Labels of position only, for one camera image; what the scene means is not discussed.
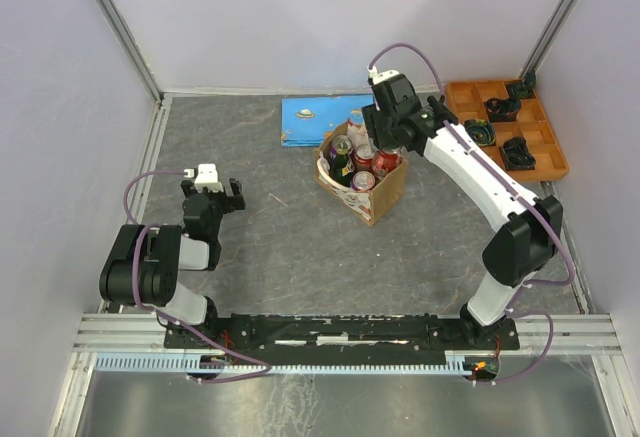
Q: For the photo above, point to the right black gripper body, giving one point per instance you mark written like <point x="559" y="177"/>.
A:
<point x="380" y="126"/>

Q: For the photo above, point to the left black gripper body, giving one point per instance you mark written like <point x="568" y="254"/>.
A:
<point x="221" y="204"/>

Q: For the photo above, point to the red cola can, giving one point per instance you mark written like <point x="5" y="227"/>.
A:
<point x="385" y="161"/>

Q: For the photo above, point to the purple fanta can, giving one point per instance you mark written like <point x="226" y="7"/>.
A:
<point x="340" y="145"/>
<point x="363" y="181"/>

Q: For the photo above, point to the green glass bottle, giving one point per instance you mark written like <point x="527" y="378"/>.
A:
<point x="342" y="169"/>

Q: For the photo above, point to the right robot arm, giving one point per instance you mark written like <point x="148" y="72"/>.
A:
<point x="527" y="228"/>

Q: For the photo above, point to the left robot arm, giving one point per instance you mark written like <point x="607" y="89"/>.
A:
<point x="143" y="269"/>

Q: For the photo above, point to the rolled blue green sock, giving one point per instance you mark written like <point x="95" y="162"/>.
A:
<point x="481" y="132"/>

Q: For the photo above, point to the blue patterned cloth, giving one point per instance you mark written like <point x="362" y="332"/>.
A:
<point x="306" y="121"/>

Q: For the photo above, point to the rolled dark sock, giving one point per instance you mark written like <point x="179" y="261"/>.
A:
<point x="502" y="110"/>

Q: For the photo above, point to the rolled black sock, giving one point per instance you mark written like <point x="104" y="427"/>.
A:
<point x="516" y="156"/>

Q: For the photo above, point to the dark sock in corner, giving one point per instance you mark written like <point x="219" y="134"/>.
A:
<point x="523" y="88"/>

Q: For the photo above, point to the orange compartment tray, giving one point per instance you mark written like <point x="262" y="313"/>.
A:
<point x="466" y="99"/>

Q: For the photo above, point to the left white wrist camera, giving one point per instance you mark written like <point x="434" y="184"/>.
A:
<point x="207" y="179"/>

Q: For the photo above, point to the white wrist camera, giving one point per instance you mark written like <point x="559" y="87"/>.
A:
<point x="376" y="77"/>
<point x="207" y="179"/>

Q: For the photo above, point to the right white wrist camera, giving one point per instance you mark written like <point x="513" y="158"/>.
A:
<point x="376" y="77"/>

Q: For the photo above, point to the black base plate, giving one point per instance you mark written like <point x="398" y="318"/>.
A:
<point x="280" y="339"/>

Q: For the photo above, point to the aluminium frame rail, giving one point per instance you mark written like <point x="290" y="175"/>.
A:
<point x="573" y="334"/>

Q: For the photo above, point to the blue cable duct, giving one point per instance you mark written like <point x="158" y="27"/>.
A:
<point x="202" y="364"/>

